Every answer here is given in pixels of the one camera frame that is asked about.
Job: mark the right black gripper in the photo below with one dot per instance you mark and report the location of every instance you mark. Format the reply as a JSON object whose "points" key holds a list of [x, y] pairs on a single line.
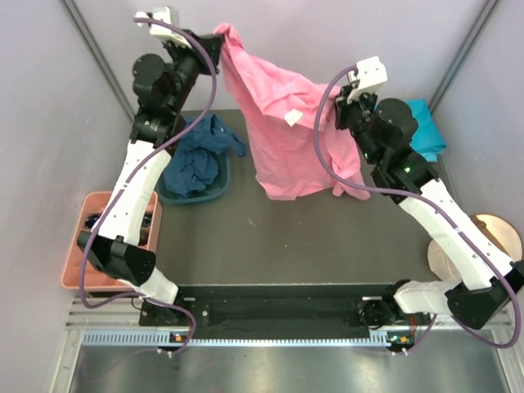
{"points": [[342, 107]]}

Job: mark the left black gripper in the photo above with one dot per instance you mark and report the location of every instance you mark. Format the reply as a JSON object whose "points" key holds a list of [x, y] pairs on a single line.
{"points": [[194, 53]]}

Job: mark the pink t shirt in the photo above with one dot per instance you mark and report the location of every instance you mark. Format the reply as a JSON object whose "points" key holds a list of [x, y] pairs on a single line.
{"points": [[279, 107]]}

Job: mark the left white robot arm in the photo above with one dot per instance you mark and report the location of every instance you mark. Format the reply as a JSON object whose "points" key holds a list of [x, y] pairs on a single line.
{"points": [[161, 87]]}

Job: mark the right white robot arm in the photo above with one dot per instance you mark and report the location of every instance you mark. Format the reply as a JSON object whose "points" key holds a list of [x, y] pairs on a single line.
{"points": [[383, 130]]}

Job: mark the folded turquoise t shirt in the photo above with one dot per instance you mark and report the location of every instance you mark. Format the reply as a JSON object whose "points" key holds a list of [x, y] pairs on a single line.
{"points": [[427, 140]]}

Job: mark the dark blue t shirt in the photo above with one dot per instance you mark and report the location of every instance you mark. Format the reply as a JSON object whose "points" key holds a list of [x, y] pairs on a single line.
{"points": [[194, 165]]}

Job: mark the teal plastic basket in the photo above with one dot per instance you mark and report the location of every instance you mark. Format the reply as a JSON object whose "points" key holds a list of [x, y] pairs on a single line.
{"points": [[213, 192]]}

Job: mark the dark patterned item back right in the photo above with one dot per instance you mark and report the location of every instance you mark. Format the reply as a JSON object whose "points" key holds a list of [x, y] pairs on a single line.
{"points": [[147, 220]]}

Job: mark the dark patterned item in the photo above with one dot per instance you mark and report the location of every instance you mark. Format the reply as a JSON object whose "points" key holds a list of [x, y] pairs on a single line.
{"points": [[91, 220], [147, 220]]}

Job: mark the dark patterned item back left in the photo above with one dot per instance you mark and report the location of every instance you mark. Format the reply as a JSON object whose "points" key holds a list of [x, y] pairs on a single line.
{"points": [[91, 220]]}

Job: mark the pink compartment tray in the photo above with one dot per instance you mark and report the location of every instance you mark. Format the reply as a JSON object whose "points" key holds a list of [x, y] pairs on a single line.
{"points": [[94, 204]]}

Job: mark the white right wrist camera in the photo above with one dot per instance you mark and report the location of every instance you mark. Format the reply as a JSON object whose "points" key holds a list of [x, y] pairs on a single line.
{"points": [[366, 77]]}

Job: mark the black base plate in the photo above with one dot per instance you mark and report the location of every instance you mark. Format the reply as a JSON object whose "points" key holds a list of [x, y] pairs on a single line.
{"points": [[280, 306]]}

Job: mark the grey slotted cable duct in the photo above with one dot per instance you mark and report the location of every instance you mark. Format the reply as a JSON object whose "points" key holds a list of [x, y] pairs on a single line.
{"points": [[169, 339]]}

